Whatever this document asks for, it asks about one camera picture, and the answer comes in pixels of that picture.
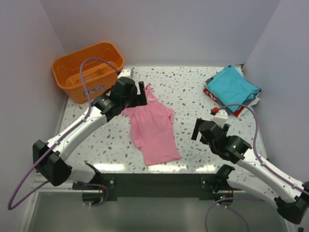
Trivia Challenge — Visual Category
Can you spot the red printed folded t shirt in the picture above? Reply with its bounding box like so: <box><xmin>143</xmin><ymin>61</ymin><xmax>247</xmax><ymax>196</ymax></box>
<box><xmin>203</xmin><ymin>88</ymin><xmax>241</xmax><ymax>118</ymax></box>

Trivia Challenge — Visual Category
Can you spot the white folded t shirt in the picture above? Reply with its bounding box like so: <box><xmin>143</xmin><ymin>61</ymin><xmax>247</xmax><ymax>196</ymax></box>
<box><xmin>238</xmin><ymin>97</ymin><xmax>260</xmax><ymax>117</ymax></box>

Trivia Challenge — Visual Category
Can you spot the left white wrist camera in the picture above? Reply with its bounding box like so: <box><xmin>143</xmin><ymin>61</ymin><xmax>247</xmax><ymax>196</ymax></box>
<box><xmin>118</xmin><ymin>68</ymin><xmax>134</xmax><ymax>79</ymax></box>

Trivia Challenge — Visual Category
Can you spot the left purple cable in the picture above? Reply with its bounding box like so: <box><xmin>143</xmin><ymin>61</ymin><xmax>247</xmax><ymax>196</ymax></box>
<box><xmin>8</xmin><ymin>58</ymin><xmax>123</xmax><ymax>210</ymax></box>

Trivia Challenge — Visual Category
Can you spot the turquoise folded t shirt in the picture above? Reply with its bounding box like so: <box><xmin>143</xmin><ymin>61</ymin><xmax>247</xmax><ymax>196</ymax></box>
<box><xmin>206</xmin><ymin>66</ymin><xmax>261</xmax><ymax>112</ymax></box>

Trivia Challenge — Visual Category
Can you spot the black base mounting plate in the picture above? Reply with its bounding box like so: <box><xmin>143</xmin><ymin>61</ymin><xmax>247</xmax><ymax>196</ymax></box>
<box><xmin>72</xmin><ymin>173</ymin><xmax>231</xmax><ymax>201</ymax></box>

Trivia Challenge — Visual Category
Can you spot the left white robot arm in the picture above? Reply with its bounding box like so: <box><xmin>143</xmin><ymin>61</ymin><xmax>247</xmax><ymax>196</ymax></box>
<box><xmin>32</xmin><ymin>77</ymin><xmax>147</xmax><ymax>189</ymax></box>

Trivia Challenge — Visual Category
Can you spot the pink t shirt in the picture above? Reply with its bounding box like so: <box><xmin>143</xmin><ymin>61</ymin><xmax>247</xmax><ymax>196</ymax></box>
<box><xmin>122</xmin><ymin>85</ymin><xmax>181</xmax><ymax>166</ymax></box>

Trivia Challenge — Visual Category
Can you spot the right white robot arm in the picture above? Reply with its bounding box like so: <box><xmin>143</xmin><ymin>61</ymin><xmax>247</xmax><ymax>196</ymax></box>
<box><xmin>191</xmin><ymin>118</ymin><xmax>309</xmax><ymax>225</ymax></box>

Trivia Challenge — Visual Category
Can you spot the orange plastic basket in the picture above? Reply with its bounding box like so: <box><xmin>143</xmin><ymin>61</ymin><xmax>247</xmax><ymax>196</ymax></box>
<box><xmin>51</xmin><ymin>42</ymin><xmax>125</xmax><ymax>103</ymax></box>

